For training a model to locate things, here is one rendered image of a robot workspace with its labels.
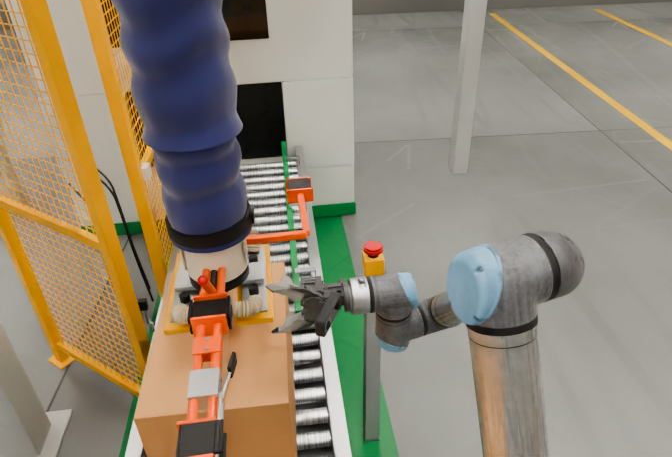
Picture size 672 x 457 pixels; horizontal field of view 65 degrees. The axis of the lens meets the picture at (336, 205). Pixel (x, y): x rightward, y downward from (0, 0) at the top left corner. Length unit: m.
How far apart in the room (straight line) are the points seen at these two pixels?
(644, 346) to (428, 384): 1.16
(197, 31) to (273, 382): 0.92
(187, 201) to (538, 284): 0.83
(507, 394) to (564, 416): 1.86
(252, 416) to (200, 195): 0.60
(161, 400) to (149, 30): 0.94
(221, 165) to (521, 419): 0.83
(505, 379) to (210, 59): 0.85
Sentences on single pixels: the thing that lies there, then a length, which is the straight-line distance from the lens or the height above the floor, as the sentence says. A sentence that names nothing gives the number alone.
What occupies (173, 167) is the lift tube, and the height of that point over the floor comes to 1.55.
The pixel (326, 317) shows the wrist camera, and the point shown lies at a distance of 1.24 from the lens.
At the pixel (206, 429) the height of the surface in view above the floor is 1.25.
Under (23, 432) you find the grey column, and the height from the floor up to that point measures 0.18.
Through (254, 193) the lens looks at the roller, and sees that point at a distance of 3.13.
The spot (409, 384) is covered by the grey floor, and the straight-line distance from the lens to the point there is 2.75.
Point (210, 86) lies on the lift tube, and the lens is 1.21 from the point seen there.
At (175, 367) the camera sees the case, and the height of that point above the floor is 0.95.
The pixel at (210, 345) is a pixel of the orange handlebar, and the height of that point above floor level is 1.24.
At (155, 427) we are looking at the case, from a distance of 1.58.
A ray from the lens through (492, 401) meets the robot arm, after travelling 0.95.
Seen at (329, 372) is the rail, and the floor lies 0.59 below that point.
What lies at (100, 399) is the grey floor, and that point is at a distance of 2.95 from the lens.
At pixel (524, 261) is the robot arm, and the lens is 0.87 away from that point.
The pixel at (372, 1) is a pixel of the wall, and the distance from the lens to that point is 9.79.
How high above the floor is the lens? 2.12
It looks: 32 degrees down
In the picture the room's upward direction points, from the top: 2 degrees counter-clockwise
